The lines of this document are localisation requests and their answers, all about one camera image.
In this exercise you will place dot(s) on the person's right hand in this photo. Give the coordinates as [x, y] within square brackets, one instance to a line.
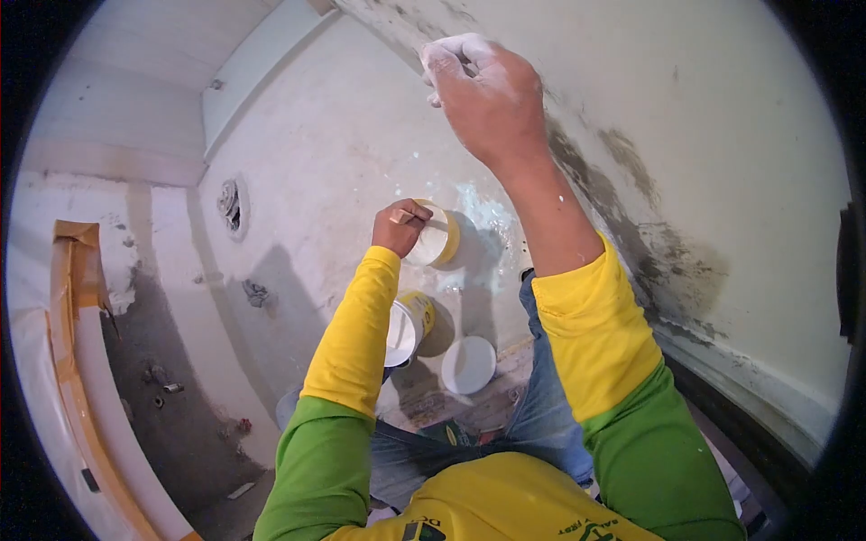
[494, 101]

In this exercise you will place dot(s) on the person's left hand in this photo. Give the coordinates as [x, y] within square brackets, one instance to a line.
[396, 233]

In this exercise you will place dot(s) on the person's left fingers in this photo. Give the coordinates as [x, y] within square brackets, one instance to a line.
[410, 214]

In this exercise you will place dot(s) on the person's right fingers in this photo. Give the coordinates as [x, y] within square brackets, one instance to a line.
[454, 53]

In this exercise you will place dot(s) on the small yellow putty tub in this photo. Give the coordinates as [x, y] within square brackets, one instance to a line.
[441, 238]

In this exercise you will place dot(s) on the yellow labelled white bucket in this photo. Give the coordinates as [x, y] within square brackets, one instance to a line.
[409, 324]

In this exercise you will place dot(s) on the round white bucket lid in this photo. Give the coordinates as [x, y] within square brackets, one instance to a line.
[469, 365]

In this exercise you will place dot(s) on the green packet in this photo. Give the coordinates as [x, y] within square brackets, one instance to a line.
[448, 433]

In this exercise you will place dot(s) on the person's legs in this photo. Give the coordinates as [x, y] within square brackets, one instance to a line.
[541, 406]

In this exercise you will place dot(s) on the small red object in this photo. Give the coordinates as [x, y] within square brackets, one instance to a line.
[244, 425]

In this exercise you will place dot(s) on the metal pipe stub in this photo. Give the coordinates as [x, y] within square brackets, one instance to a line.
[172, 388]

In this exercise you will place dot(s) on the person's body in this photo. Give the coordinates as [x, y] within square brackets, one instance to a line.
[487, 500]

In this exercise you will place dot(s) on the small white flat piece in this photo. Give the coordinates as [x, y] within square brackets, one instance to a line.
[241, 490]

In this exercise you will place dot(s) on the round wall opening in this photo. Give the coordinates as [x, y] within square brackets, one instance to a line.
[231, 205]

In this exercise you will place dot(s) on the taped door frame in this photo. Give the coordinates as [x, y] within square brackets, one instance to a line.
[74, 338]

